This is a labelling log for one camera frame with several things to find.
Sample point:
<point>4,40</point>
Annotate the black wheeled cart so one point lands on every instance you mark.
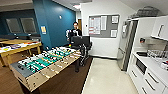
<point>81,43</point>

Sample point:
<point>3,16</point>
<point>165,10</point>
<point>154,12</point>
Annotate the person in black clothes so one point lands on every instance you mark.
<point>75,30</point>

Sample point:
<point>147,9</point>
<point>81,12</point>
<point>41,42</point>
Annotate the grey bulletin board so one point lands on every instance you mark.
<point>103,26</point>

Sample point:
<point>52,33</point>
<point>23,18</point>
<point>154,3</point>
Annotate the stainless steel refrigerator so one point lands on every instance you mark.
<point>126,46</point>

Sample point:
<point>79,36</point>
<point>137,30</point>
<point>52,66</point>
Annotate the yellow framed pillar sign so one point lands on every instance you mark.
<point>43,30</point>

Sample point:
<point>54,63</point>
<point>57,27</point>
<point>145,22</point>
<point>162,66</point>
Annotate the green foosball table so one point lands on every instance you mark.
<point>40,65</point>

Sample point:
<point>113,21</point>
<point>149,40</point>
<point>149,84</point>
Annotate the large interior glass window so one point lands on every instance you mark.
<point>28,25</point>

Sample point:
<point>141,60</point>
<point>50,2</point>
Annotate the white microwave cabinet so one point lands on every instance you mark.
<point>138,75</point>

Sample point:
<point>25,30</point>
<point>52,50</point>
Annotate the yellow air hockey table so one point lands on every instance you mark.
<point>20,48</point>

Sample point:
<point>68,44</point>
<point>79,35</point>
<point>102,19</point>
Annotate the medium interior glass window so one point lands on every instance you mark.
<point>13,25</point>

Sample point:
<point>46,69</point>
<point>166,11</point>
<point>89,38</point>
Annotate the white drawer unit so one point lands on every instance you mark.
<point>155,83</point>

